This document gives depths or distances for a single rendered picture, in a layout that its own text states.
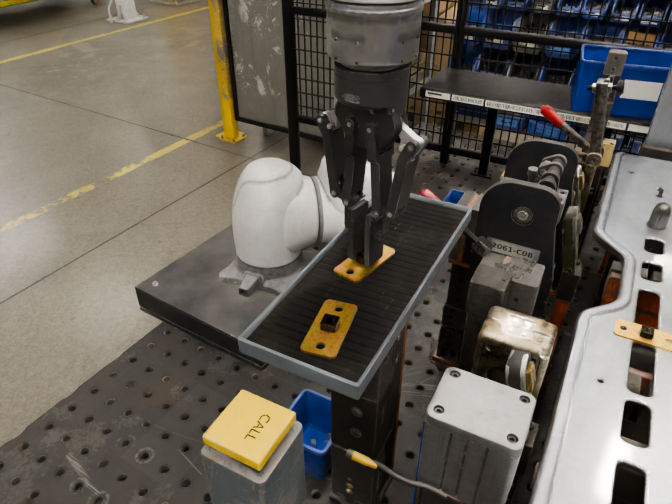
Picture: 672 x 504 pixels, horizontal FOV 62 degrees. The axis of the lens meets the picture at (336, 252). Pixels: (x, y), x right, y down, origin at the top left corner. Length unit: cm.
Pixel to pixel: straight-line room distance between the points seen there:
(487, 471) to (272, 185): 75
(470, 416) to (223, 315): 75
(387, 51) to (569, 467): 50
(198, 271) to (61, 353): 117
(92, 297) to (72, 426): 152
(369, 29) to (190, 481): 80
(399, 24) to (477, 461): 42
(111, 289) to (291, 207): 161
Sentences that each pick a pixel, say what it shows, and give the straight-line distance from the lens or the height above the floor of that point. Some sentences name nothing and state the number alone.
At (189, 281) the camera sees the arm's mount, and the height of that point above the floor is 77.
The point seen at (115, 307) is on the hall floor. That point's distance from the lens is 258.
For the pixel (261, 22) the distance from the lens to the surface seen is 353.
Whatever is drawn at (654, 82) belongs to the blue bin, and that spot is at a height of 112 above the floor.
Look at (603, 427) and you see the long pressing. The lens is 78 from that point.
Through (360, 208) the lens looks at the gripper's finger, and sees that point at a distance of 65.
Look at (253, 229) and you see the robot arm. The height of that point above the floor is 92.
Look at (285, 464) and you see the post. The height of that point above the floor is 112.
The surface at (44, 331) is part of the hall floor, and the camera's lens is 257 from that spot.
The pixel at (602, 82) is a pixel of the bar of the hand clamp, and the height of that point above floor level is 121.
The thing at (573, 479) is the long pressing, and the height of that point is 100.
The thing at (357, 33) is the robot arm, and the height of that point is 144.
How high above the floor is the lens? 156
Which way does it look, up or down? 35 degrees down
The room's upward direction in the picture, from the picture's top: straight up
